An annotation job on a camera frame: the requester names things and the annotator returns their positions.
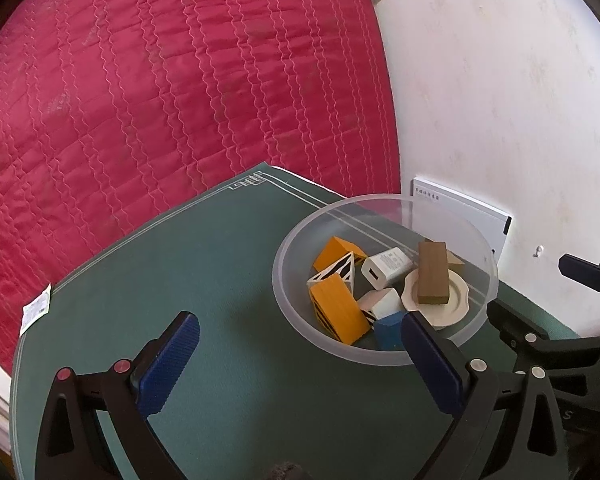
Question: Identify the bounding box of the white board by wall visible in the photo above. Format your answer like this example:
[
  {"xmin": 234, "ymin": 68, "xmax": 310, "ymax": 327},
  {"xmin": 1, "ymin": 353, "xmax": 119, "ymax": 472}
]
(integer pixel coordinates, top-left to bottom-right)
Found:
[{"xmin": 411, "ymin": 176, "xmax": 512, "ymax": 256}]

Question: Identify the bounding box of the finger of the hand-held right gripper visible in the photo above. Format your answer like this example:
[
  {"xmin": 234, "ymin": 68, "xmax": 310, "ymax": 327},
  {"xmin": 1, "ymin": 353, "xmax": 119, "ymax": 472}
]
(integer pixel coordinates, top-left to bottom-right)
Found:
[
  {"xmin": 487, "ymin": 300, "xmax": 600, "ymax": 371},
  {"xmin": 558, "ymin": 254, "xmax": 600, "ymax": 293}
]

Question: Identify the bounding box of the orange striped block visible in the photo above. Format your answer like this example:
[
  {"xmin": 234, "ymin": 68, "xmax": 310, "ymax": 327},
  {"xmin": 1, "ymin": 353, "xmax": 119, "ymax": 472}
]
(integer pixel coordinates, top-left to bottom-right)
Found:
[
  {"xmin": 307, "ymin": 276, "xmax": 371, "ymax": 347},
  {"xmin": 312, "ymin": 236, "xmax": 369, "ymax": 273}
]

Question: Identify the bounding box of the green mat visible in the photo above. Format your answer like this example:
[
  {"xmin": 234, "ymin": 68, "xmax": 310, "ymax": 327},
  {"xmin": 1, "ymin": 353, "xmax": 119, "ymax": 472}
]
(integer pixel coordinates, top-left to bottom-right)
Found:
[{"xmin": 9, "ymin": 161, "xmax": 581, "ymax": 480}]

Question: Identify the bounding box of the wooden rectangular block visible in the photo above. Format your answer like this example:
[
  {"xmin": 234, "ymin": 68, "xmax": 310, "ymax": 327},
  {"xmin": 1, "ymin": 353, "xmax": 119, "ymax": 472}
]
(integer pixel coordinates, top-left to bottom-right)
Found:
[{"xmin": 417, "ymin": 240, "xmax": 451, "ymax": 306}]

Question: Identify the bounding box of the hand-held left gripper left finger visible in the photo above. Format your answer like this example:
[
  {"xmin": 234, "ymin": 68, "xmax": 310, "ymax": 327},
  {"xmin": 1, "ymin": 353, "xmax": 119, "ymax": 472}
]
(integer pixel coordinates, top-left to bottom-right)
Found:
[{"xmin": 35, "ymin": 311, "xmax": 201, "ymax": 480}]

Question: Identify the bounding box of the blue block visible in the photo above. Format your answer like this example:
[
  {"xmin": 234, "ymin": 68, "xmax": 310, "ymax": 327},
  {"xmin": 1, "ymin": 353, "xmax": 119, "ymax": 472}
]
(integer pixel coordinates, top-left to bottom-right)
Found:
[{"xmin": 374, "ymin": 310, "xmax": 411, "ymax": 352}]

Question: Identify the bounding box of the red quilted blanket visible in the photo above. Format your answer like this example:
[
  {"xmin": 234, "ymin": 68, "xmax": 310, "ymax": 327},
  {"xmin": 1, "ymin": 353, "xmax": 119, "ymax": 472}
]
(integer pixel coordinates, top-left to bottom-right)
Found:
[{"xmin": 0, "ymin": 0, "xmax": 401, "ymax": 371}]

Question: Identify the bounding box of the white paper tag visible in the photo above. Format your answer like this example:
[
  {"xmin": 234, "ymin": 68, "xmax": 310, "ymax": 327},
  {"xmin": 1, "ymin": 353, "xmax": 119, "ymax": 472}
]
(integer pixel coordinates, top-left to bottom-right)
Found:
[{"xmin": 21, "ymin": 283, "xmax": 52, "ymax": 337}]

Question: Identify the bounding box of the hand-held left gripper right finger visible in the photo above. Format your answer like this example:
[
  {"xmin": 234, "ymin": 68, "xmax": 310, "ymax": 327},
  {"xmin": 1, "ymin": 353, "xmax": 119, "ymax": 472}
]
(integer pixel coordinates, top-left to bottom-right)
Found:
[{"xmin": 401, "ymin": 311, "xmax": 568, "ymax": 480}]

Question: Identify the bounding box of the white striped triangular block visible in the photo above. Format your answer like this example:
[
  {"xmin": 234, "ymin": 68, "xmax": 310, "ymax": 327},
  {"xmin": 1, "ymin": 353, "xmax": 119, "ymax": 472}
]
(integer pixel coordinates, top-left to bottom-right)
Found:
[{"xmin": 306, "ymin": 252, "xmax": 356, "ymax": 301}]

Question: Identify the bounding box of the pink-topped striped cube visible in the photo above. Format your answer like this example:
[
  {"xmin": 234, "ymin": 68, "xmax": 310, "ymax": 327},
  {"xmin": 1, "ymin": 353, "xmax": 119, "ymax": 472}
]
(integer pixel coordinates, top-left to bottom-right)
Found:
[{"xmin": 356, "ymin": 287, "xmax": 406, "ymax": 322}]

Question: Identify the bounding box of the white charger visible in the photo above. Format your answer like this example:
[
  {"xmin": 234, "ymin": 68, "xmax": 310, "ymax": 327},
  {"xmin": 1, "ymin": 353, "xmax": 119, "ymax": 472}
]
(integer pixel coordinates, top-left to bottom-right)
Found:
[{"xmin": 361, "ymin": 247, "xmax": 415, "ymax": 292}]

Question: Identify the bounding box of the clear plastic bowl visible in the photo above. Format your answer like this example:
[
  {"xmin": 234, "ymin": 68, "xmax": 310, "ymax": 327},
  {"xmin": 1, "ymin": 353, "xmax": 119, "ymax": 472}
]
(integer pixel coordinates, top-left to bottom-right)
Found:
[{"xmin": 272, "ymin": 193, "xmax": 500, "ymax": 366}]

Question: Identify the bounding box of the white round dish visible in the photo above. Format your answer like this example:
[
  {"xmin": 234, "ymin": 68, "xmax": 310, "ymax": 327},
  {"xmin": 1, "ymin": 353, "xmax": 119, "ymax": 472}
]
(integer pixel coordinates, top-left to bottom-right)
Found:
[{"xmin": 401, "ymin": 267, "xmax": 470, "ymax": 331}]

